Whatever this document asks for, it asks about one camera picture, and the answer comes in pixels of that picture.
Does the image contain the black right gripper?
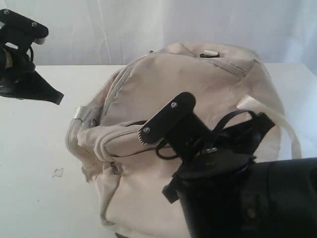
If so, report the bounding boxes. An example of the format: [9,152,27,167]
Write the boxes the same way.
[162,111,274,238]

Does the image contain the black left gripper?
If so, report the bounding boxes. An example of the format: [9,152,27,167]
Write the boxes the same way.
[0,54,64,105]

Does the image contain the beige fabric duffel bag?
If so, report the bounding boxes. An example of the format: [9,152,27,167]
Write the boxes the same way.
[66,43,302,238]

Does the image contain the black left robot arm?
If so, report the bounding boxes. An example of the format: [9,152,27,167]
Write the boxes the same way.
[0,46,64,105]

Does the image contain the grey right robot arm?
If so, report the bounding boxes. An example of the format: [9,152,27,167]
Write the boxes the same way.
[163,112,317,238]

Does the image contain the white backdrop curtain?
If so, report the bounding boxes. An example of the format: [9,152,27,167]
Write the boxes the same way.
[0,0,317,70]

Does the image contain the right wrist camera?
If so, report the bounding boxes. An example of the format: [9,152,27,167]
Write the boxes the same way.
[138,92,212,160]

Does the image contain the black left strap D-ring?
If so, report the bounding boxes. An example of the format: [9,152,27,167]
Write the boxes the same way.
[73,105,98,128]

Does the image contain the black strap d-ring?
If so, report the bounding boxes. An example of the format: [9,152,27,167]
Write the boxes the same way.
[73,105,98,128]
[199,50,221,59]

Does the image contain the black right strap D-ring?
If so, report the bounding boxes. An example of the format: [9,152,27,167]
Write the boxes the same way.
[199,50,221,59]

